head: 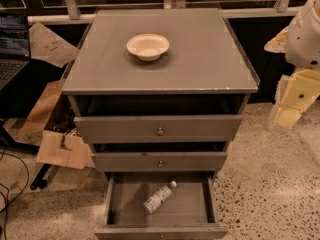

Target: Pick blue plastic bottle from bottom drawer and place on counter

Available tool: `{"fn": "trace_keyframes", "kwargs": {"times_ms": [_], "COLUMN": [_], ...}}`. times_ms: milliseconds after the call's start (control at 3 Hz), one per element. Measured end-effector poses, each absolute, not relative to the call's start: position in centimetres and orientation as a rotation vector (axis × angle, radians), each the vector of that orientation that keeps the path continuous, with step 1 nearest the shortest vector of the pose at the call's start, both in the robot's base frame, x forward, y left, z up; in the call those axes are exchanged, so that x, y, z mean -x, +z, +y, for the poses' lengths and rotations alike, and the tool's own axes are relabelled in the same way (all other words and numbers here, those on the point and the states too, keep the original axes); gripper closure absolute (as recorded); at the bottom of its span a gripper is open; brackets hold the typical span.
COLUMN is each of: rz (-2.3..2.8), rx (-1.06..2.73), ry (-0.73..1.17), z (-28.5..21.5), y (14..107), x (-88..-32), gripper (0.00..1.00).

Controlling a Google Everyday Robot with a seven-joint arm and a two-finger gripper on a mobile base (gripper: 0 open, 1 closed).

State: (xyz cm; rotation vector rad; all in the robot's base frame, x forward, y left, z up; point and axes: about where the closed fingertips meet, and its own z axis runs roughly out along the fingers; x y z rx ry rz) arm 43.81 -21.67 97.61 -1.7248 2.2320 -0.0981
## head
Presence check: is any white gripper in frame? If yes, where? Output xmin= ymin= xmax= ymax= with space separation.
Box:
xmin=264 ymin=27 xmax=320 ymax=128

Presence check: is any clear plastic bottle white cap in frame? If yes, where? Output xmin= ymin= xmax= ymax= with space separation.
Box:
xmin=143 ymin=181 xmax=177 ymax=214

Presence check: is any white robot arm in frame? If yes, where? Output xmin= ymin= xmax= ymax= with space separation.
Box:
xmin=264 ymin=0 xmax=320 ymax=129

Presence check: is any grey top drawer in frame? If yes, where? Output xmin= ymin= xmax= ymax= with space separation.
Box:
xmin=74 ymin=115 xmax=242 ymax=144

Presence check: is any grey drawer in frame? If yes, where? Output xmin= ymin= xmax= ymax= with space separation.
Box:
xmin=92 ymin=152 xmax=227 ymax=172
xmin=74 ymin=115 xmax=242 ymax=144
xmin=95 ymin=172 xmax=228 ymax=240

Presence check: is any grey drawer cabinet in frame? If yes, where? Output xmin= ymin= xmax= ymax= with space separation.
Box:
xmin=61 ymin=7 xmax=261 ymax=182

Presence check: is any brass top drawer knob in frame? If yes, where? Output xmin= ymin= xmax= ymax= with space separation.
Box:
xmin=156 ymin=127 xmax=164 ymax=136

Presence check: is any brass drawer knob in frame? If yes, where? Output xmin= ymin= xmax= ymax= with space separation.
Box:
xmin=156 ymin=127 xmax=164 ymax=136
xmin=157 ymin=161 xmax=164 ymax=168

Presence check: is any brass middle drawer knob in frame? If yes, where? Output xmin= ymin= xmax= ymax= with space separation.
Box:
xmin=157 ymin=161 xmax=164 ymax=168

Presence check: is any grey bottom drawer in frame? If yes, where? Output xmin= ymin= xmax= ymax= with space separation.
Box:
xmin=95 ymin=172 xmax=228 ymax=240

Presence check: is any grey middle drawer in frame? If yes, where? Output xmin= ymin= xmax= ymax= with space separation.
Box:
xmin=92 ymin=152 xmax=227 ymax=172

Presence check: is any brown cardboard box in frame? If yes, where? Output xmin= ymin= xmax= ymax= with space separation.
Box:
xmin=16 ymin=79 xmax=94 ymax=170

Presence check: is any crumpled brown paper sheet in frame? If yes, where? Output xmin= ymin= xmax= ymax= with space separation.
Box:
xmin=29 ymin=23 xmax=79 ymax=68

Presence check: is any black table leg base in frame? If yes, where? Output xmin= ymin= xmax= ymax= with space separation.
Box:
xmin=0 ymin=120 xmax=52 ymax=191

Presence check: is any black laptop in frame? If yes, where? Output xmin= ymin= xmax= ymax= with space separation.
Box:
xmin=0 ymin=13 xmax=31 ymax=90

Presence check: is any white horizontal rail pipe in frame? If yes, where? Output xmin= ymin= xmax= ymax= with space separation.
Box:
xmin=28 ymin=6 xmax=301 ymax=25

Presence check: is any black cable on floor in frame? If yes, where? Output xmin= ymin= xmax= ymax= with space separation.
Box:
xmin=0 ymin=146 xmax=31 ymax=240

